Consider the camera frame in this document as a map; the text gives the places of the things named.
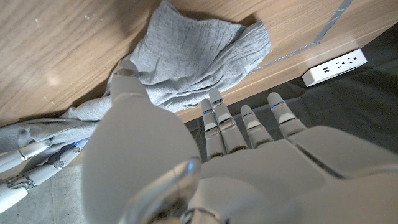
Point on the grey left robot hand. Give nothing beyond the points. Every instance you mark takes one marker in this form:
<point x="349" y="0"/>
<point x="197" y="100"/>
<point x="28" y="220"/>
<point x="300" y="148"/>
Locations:
<point x="248" y="186"/>

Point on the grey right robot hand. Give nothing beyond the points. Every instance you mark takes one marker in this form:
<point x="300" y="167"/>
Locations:
<point x="37" y="175"/>

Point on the grey fabric shorts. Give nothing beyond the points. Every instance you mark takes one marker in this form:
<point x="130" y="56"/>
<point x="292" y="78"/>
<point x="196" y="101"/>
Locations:
<point x="192" y="56"/>

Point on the black backdrop curtain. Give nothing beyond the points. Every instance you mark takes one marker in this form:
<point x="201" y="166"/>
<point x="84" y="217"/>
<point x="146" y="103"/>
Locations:
<point x="351" y="102"/>

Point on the grey tape outline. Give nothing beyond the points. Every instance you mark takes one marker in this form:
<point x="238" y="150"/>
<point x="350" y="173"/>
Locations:
<point x="331" y="21"/>

